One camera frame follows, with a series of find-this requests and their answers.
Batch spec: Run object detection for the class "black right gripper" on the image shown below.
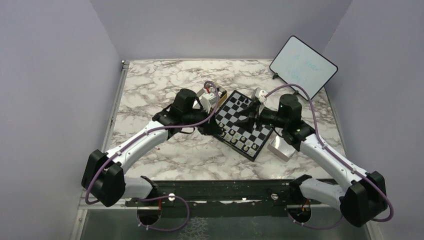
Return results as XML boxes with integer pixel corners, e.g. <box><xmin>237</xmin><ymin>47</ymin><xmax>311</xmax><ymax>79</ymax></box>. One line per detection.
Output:
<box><xmin>233</xmin><ymin>101</ymin><xmax>288</xmax><ymax>134</ymax></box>

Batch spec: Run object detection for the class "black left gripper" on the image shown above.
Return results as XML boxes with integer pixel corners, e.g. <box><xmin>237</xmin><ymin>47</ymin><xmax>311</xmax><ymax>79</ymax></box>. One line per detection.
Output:
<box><xmin>182</xmin><ymin>105</ymin><xmax>223</xmax><ymax>136</ymax></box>

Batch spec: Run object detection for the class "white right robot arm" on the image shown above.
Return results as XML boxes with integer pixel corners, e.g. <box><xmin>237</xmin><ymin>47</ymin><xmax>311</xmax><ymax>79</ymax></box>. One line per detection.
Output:
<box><xmin>235</xmin><ymin>94</ymin><xmax>389</xmax><ymax>227</ymax></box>

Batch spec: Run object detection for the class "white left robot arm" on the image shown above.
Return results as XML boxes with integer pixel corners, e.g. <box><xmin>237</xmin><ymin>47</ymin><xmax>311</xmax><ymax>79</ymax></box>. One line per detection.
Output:
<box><xmin>81</xmin><ymin>84</ymin><xmax>223</xmax><ymax>207</ymax></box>

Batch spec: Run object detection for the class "black and white chessboard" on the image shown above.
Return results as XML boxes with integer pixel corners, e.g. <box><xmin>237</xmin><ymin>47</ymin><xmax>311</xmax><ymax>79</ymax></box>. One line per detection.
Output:
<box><xmin>214</xmin><ymin>90</ymin><xmax>273</xmax><ymax>162</ymax></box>

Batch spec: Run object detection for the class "yellow metal tin box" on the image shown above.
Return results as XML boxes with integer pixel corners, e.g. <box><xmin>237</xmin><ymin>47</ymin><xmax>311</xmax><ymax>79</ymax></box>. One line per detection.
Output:
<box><xmin>196</xmin><ymin>86</ymin><xmax>228</xmax><ymax>107</ymax></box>

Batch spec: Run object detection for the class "silver metal tin lid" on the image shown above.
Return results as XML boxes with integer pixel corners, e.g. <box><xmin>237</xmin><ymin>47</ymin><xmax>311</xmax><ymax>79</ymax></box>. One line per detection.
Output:
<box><xmin>267</xmin><ymin>136</ymin><xmax>296</xmax><ymax>162</ymax></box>

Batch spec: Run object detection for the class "small whiteboard on stand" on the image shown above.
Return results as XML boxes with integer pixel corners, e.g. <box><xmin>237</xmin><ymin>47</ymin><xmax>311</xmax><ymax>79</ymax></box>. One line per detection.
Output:
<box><xmin>269</xmin><ymin>35</ymin><xmax>339</xmax><ymax>99</ymax></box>

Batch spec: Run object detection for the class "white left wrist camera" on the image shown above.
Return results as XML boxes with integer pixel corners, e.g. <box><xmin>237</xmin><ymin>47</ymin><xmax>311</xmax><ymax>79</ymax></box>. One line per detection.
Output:
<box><xmin>199</xmin><ymin>89</ymin><xmax>220</xmax><ymax>113</ymax></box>

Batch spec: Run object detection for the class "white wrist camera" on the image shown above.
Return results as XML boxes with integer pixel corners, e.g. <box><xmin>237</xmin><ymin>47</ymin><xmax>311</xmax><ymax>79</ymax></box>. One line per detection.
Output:
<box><xmin>251</xmin><ymin>87</ymin><xmax>267</xmax><ymax>106</ymax></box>
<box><xmin>199</xmin><ymin>89</ymin><xmax>220</xmax><ymax>113</ymax></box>

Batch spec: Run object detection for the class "aluminium frame rail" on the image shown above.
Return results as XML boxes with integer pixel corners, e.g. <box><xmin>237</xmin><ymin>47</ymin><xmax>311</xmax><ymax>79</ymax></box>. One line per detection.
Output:
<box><xmin>96</xmin><ymin>60</ymin><xmax>131</xmax><ymax>153</ymax></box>

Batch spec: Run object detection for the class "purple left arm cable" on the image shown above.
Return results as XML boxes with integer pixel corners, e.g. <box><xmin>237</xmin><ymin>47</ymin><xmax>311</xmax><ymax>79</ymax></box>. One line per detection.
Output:
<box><xmin>84</xmin><ymin>80</ymin><xmax>222</xmax><ymax>233</ymax></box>

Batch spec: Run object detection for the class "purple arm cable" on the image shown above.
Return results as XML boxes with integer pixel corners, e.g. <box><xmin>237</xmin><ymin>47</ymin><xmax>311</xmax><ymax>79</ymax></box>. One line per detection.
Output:
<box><xmin>263</xmin><ymin>83</ymin><xmax>395</xmax><ymax>231</ymax></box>
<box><xmin>84</xmin><ymin>80</ymin><xmax>222</xmax><ymax>233</ymax></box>

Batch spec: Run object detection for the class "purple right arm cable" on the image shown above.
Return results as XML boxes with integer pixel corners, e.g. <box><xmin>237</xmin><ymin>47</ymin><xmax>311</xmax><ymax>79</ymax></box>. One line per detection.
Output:
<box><xmin>263</xmin><ymin>83</ymin><xmax>395</xmax><ymax>231</ymax></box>

